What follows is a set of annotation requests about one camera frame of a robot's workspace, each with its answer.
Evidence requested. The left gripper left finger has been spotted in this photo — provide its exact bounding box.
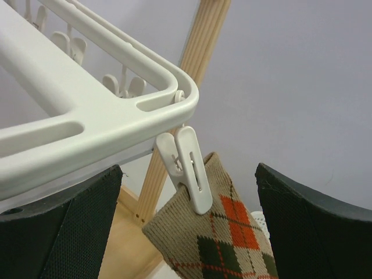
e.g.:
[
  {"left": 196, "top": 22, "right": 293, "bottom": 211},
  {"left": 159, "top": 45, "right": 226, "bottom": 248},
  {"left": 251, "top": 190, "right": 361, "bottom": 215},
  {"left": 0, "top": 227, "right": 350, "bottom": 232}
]
[{"left": 1, "top": 165, "right": 123, "bottom": 278}]

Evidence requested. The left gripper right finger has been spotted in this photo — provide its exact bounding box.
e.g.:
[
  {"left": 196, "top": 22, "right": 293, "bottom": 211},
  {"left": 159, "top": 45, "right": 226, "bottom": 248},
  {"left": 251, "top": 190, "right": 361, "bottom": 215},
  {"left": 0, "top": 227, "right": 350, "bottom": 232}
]
[{"left": 255, "top": 163, "right": 371, "bottom": 278}]

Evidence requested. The beige argyle sock front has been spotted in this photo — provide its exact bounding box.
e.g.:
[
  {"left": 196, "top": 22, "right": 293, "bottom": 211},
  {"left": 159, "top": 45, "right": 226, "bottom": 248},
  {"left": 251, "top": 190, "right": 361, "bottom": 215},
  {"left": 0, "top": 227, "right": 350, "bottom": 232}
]
[{"left": 142, "top": 152, "right": 278, "bottom": 278}]

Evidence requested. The white plastic clip hanger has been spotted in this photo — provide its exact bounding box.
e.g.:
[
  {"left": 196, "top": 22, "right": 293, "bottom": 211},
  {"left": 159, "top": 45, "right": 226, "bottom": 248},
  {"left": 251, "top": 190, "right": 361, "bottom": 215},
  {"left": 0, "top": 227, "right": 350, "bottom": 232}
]
[{"left": 1, "top": 1, "right": 199, "bottom": 199}]

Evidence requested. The white hanger clip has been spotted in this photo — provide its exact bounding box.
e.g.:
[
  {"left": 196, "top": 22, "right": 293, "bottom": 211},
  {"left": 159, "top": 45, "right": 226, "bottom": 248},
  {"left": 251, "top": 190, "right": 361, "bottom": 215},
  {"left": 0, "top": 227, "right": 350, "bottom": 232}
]
[{"left": 155, "top": 126, "right": 213, "bottom": 215}]

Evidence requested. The white perforated plastic basket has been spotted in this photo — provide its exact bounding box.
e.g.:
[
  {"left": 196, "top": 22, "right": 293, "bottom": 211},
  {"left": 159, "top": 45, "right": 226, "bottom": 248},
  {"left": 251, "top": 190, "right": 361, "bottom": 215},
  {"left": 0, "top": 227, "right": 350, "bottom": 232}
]
[{"left": 251, "top": 211, "right": 269, "bottom": 234}]

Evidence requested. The wooden hanger rack frame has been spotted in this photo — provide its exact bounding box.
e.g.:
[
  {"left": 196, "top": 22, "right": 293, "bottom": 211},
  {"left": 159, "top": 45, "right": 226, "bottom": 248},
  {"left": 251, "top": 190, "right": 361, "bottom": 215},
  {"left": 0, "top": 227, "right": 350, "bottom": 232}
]
[{"left": 99, "top": 1, "right": 231, "bottom": 278}]

